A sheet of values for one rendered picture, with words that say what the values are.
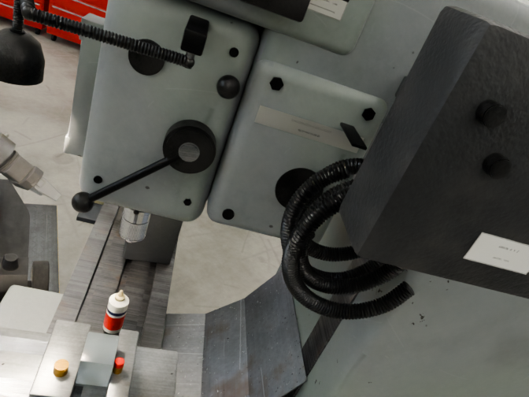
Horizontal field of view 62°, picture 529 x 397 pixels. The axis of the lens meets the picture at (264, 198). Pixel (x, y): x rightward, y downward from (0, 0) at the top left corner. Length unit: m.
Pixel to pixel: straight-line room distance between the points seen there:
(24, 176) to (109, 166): 0.51
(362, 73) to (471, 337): 0.43
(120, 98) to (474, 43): 0.43
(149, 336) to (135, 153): 0.51
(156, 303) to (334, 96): 0.70
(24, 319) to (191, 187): 0.62
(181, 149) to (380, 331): 0.39
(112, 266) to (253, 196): 0.61
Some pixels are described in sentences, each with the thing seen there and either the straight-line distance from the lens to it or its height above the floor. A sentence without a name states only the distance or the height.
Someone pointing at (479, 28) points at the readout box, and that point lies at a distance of 0.35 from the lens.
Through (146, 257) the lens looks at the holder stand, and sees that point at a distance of 1.20.
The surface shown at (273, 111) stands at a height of 1.54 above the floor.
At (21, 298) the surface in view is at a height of 0.85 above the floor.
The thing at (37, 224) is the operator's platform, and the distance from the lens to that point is 2.13.
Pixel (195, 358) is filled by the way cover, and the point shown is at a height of 0.87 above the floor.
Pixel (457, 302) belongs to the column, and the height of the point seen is 1.39.
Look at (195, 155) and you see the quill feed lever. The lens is 0.60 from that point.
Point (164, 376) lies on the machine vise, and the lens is 0.90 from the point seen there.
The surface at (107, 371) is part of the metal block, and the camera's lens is 0.83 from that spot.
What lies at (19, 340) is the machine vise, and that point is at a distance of 0.93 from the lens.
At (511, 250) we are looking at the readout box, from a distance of 0.46.
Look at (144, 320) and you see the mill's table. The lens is 1.09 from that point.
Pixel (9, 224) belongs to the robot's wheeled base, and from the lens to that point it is 1.85.
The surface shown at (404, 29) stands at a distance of 0.61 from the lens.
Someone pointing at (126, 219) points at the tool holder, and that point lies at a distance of 0.81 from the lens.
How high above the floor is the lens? 1.72
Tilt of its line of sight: 29 degrees down
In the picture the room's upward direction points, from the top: 22 degrees clockwise
